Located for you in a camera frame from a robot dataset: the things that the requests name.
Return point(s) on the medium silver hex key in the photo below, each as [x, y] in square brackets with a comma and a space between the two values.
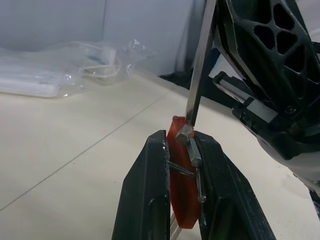
[194, 153]

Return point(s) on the thin dark hex key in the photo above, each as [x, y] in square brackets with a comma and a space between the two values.
[181, 169]

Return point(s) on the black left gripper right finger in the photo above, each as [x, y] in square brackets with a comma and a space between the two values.
[225, 190]

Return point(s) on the red hex key holder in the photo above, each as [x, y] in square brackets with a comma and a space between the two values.
[180, 195]

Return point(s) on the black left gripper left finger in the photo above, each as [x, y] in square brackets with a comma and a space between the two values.
[142, 190]

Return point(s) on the large silver hex key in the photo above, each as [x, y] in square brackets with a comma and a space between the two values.
[200, 62]

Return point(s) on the stack of white plastic bags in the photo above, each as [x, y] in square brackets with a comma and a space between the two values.
[27, 80]

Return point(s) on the black background object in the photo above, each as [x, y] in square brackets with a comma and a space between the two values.
[180, 80]

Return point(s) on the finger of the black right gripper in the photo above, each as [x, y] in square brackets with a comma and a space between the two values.
[260, 55]

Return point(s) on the tiny silver hex key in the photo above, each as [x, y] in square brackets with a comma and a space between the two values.
[203, 215]

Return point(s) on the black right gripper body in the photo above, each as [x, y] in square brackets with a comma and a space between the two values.
[282, 130]

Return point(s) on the small silver hex key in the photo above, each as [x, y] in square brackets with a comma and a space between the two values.
[200, 186]

